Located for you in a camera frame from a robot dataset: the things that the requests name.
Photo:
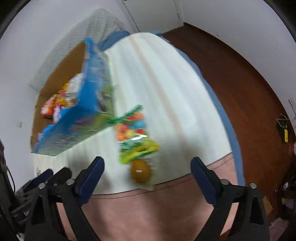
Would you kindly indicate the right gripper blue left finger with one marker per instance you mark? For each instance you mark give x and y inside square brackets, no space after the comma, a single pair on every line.
[88,179]

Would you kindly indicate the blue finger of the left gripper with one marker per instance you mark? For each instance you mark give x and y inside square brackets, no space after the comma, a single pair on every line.
[42,178]
[60,177]

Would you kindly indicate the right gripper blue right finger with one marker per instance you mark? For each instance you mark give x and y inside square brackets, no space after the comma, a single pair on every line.
[207,180]

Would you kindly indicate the orange cartoon chips bag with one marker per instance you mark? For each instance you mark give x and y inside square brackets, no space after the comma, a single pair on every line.
[49,106]

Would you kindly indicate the colourful candy bag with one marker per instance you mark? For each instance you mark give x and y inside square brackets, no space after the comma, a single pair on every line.
[132,136]

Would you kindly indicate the yellow red noodle bag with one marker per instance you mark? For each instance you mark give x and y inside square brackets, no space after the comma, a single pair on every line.
[67,96]

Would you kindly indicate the striped cream pink blanket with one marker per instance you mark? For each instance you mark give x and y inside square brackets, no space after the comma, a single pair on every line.
[181,117]

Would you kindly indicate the cardboard milk box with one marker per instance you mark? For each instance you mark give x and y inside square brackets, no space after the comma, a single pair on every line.
[93,108]

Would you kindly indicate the grey padded headboard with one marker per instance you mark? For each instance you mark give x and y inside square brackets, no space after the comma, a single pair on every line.
[97,26]

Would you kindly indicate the white door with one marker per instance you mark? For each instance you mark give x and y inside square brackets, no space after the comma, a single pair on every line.
[148,15]

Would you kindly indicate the wall socket left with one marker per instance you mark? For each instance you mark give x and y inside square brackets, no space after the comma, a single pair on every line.
[19,124]

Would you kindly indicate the wall power strip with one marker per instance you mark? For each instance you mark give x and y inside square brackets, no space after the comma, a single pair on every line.
[293,113]

